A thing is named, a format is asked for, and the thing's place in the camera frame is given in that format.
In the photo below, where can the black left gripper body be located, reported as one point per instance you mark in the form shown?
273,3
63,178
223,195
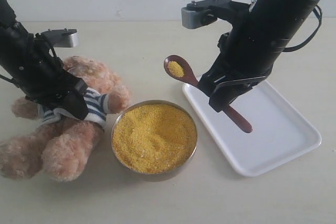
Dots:
42,78

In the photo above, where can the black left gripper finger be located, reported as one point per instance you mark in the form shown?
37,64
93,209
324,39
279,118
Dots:
74,102

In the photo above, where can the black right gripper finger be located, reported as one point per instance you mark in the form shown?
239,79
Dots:
208,83
226,92

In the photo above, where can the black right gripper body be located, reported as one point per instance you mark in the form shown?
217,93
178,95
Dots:
249,54

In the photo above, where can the pink teddy bear striped shirt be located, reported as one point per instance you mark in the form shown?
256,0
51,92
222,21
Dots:
61,145

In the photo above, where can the dark red wooden spoon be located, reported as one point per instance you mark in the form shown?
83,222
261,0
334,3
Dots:
179,69

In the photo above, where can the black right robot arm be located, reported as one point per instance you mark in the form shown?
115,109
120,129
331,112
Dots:
288,15

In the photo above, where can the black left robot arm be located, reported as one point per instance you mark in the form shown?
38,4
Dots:
14,36

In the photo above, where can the white rectangular plastic tray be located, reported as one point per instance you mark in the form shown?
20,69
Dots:
280,133

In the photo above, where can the metal bowl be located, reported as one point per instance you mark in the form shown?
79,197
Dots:
155,171

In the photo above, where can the yellow millet grain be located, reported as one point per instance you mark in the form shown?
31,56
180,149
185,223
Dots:
155,137

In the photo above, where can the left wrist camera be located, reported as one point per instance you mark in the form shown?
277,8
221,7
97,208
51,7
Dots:
62,38

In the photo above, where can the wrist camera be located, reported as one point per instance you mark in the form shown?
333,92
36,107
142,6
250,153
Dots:
62,38
202,13

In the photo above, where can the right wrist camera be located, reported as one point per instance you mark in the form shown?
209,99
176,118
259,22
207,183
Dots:
202,13

